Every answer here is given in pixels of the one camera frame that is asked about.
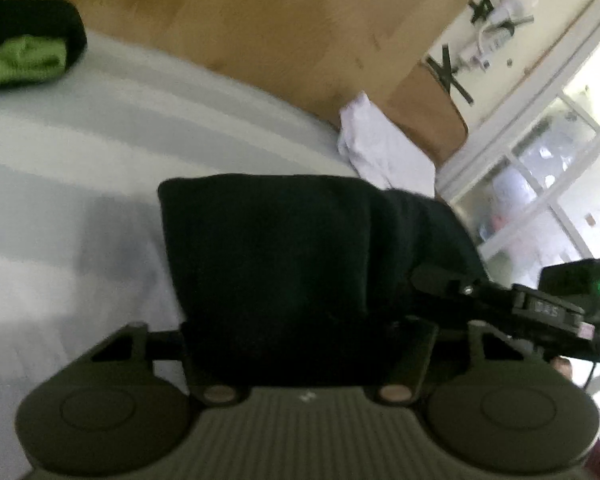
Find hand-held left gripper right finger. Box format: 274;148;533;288
379;318;527;408

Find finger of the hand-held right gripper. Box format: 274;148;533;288
409;265;517;322

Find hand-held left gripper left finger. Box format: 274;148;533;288
90;323;249;407

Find black cloth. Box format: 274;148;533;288
157;173;487;388

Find person's right hand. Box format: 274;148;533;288
550;357;575;382

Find white cloth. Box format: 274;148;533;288
336;90;437;197

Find white power strip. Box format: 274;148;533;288
455;0;537;72

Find wooden headboard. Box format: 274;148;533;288
12;0;493;167

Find black and green garment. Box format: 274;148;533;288
0;0;89;94

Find white window frame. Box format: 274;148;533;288
436;0;600;401

